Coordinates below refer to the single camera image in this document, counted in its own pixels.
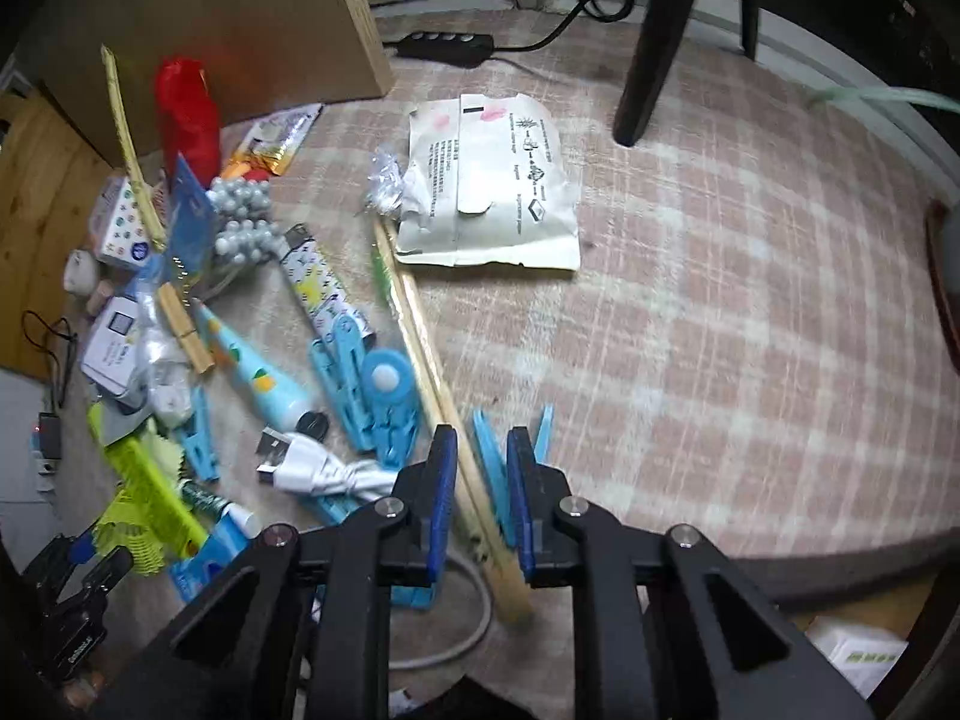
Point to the pink plaid blanket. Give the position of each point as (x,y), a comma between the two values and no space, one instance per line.
(712,315)

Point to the wooden board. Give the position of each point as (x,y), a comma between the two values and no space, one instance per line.
(225,30)

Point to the blue card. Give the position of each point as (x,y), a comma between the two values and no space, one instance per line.
(187,225)

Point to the black round cap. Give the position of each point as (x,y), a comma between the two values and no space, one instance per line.
(313,425)

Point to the wooden clothespin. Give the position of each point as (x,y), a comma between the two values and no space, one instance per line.
(184,330)

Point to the red plastic bag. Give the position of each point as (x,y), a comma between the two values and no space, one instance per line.
(187,120)

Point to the wooden chopstick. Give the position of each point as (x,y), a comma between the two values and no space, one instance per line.
(435,390)

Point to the pink lip balm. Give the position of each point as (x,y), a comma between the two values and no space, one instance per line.
(97,296)

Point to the yellow-green comb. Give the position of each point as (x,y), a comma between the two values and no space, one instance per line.
(150,495)

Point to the dotted white box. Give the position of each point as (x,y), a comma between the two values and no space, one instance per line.
(120,225)

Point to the white box blue label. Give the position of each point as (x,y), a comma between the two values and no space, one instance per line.
(112,345)

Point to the thin black chair leg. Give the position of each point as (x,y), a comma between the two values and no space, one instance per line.
(750,0)

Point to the green white toothpaste tube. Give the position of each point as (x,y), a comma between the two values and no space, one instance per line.
(217,510)

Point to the blue packet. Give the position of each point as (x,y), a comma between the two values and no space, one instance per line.
(206,562)

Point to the black adapter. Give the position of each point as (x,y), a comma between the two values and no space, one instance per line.
(50,439)

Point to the thick black chair leg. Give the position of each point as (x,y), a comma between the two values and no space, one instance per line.
(652,52)

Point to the white paper bag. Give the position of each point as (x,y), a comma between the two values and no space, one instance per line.
(502,187)

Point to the small white jar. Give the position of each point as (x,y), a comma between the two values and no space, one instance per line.
(80,272)

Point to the fruit print blue tube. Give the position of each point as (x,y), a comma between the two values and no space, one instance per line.
(255,375)

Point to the green stick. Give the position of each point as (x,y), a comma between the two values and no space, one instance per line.
(382,277)

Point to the black power strip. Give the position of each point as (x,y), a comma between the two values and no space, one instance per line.
(446,49)

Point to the yellow paper stick packet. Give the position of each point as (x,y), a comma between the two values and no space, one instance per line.
(131,150)

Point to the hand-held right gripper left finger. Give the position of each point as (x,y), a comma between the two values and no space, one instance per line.
(444,495)

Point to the white green medicine box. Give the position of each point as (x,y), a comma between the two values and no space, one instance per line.
(855,652)

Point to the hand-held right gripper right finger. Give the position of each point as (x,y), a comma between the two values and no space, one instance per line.
(520,510)

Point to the colourful snack packet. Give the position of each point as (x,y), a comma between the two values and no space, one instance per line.
(277,139)

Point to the patterned lighter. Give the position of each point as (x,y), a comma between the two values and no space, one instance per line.
(322,285)

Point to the silver foil blister pack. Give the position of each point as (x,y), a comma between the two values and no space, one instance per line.
(390,184)

